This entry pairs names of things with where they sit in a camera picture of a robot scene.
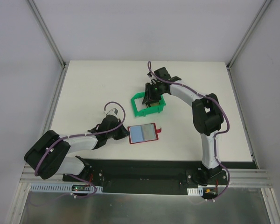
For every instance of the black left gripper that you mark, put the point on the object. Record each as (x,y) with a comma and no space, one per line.
(118,131)

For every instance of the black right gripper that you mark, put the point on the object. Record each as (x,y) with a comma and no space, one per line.
(150,91)

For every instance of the green plastic bin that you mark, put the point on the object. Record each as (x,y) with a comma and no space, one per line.
(140,110)

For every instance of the red leather card holder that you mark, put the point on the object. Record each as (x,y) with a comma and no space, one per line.
(143,133)

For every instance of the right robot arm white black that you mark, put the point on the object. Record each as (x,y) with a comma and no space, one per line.
(206,113)

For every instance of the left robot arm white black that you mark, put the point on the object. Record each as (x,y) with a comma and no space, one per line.
(48,157)

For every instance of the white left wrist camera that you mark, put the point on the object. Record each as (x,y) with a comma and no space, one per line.
(113,112)

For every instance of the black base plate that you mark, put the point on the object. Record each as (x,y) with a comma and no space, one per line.
(143,177)

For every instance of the right white cable duct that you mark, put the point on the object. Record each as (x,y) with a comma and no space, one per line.
(195,191)

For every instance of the white cable duct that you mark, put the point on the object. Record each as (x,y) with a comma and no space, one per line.
(65,188)
(195,191)

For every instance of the left white cable duct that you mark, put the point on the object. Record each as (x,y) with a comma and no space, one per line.
(65,188)

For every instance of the left aluminium frame post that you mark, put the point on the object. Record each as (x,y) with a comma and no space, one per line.
(46,32)

